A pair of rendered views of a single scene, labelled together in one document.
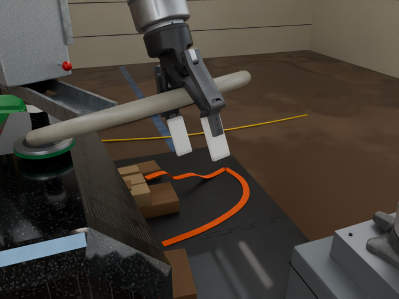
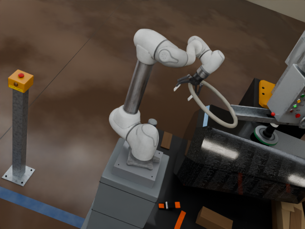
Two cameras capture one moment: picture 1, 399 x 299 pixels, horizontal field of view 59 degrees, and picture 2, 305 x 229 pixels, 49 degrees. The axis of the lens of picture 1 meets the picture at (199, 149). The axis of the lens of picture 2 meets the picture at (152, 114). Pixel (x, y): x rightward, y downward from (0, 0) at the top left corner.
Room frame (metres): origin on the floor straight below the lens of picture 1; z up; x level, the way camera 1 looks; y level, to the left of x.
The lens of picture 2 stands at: (1.09, -1.97, 2.57)
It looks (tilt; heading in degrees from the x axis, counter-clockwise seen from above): 40 degrees down; 110
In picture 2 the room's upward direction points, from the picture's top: 20 degrees clockwise
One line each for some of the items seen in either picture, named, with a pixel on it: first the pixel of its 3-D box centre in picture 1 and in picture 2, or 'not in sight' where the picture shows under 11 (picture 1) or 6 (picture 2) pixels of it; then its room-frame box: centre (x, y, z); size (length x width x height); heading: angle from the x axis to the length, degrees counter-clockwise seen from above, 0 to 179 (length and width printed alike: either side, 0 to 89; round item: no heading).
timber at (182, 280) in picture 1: (179, 279); (213, 221); (1.25, 0.10, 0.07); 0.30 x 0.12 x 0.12; 13
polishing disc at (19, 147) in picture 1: (44, 140); (266, 134); (1.21, 0.59, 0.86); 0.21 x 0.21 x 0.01
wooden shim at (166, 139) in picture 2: not in sight; (166, 140); (0.38, 0.69, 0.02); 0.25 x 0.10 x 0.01; 112
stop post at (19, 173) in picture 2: not in sight; (19, 131); (-0.36, -0.70, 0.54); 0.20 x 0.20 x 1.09; 19
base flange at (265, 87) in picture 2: not in sight; (281, 99); (1.16, 1.45, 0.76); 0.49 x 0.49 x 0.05; 19
